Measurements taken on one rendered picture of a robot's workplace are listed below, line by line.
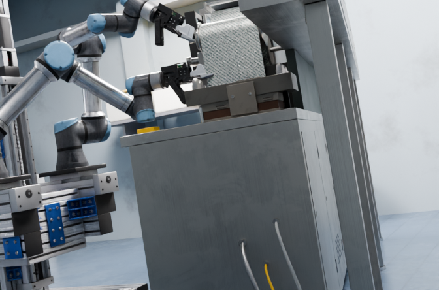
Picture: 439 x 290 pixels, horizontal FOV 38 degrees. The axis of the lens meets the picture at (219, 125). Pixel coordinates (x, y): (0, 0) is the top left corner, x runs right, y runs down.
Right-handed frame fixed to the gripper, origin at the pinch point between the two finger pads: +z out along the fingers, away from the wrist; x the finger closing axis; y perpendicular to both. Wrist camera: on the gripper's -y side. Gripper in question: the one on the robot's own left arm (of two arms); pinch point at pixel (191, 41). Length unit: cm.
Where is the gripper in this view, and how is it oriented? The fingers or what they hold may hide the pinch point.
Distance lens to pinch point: 262.5
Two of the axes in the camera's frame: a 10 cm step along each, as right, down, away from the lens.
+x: 2.3, 0.0, 9.7
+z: 8.4, 5.1, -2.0
